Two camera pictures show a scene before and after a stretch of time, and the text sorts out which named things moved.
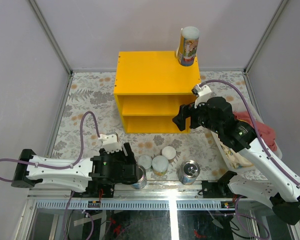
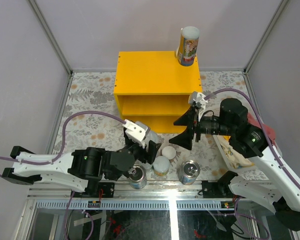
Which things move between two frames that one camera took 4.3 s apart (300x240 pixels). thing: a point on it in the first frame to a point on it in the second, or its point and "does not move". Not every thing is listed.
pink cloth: [266, 133] does not move
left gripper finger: [129, 174] to [153, 148]
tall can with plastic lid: [188, 46] does not move
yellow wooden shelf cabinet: [149, 88] does not move
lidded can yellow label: [160, 173] does not move
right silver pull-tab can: [188, 171] does not move
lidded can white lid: [169, 152] does not move
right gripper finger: [185, 108] to [187, 119]
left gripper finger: [129, 153] to [129, 142]
